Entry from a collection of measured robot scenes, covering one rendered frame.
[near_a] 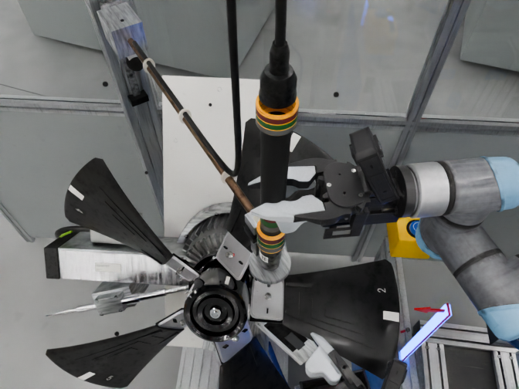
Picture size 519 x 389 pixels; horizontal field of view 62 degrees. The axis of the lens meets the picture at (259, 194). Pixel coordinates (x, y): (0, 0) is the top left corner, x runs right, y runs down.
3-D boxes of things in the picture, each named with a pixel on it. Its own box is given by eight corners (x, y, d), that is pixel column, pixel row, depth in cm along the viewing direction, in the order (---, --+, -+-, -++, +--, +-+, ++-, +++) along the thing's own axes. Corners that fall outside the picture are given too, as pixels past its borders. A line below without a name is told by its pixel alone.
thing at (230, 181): (128, 45, 94) (127, 38, 93) (134, 42, 94) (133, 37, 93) (254, 224, 67) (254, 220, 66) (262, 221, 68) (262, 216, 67)
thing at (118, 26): (104, 38, 101) (93, 5, 94) (133, 29, 103) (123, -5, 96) (120, 62, 96) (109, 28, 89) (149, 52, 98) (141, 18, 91)
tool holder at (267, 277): (235, 250, 74) (232, 220, 66) (269, 231, 76) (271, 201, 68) (262, 292, 70) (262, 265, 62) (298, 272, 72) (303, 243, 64)
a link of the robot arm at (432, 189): (456, 195, 54) (434, 146, 58) (420, 198, 53) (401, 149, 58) (435, 226, 60) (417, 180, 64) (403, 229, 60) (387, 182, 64)
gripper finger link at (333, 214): (296, 232, 54) (362, 218, 55) (297, 226, 52) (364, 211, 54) (286, 202, 56) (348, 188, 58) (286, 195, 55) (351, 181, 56)
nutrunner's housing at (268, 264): (254, 268, 75) (249, 38, 38) (273, 257, 76) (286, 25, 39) (266, 285, 73) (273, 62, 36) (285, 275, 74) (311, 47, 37)
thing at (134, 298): (197, 288, 94) (50, 317, 98) (195, 279, 94) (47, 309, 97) (195, 292, 92) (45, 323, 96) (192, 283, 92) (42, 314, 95)
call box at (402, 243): (382, 209, 123) (391, 187, 114) (418, 211, 122) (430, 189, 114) (388, 259, 113) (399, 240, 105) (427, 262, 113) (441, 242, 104)
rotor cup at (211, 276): (189, 312, 93) (174, 348, 80) (189, 249, 89) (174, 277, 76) (256, 316, 92) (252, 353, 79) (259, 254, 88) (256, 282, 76)
